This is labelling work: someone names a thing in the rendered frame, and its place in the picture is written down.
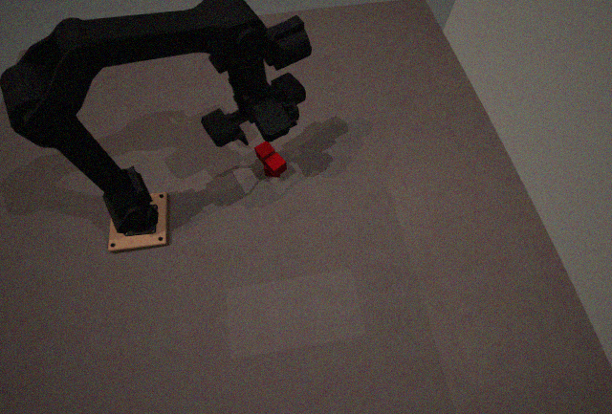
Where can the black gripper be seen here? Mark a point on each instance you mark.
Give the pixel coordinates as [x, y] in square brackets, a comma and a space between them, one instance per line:
[224, 128]

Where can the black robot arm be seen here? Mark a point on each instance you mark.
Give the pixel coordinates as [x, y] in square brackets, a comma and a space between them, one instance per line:
[47, 87]

